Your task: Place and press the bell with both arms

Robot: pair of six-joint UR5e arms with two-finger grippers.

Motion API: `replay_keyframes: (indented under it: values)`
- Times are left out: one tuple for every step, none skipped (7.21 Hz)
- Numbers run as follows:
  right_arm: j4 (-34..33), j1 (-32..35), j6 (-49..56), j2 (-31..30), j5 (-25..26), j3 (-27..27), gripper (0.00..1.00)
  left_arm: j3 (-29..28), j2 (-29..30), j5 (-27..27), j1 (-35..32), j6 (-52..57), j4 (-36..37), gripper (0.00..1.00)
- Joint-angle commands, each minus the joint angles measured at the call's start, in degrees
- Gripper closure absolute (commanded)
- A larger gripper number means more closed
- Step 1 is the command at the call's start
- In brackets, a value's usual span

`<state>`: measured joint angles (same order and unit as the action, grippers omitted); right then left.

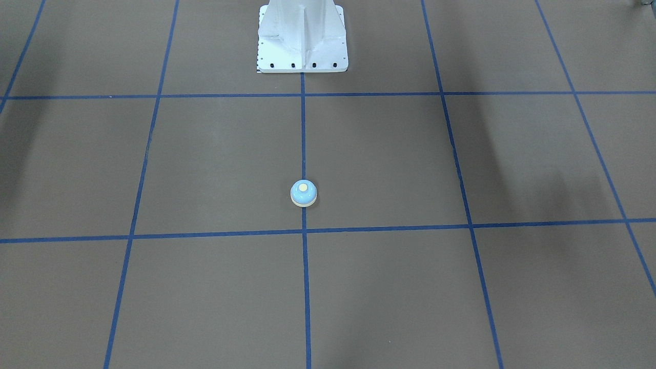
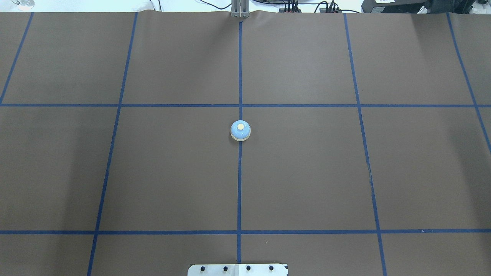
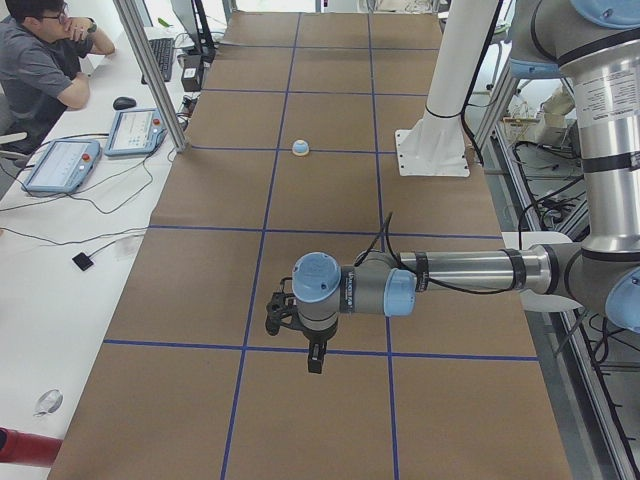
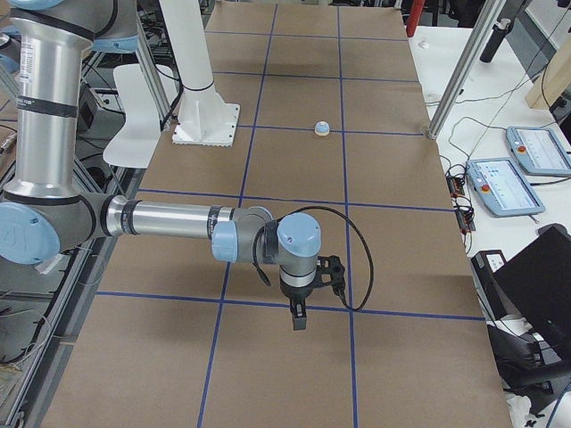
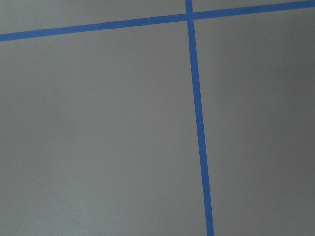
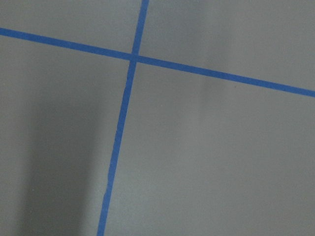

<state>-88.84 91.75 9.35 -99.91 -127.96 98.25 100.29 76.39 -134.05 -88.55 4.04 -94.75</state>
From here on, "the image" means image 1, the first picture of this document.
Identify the blue desk bell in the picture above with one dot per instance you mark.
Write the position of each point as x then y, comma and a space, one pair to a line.
303, 193

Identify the white pedestal column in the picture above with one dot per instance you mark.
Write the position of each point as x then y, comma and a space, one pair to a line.
301, 37

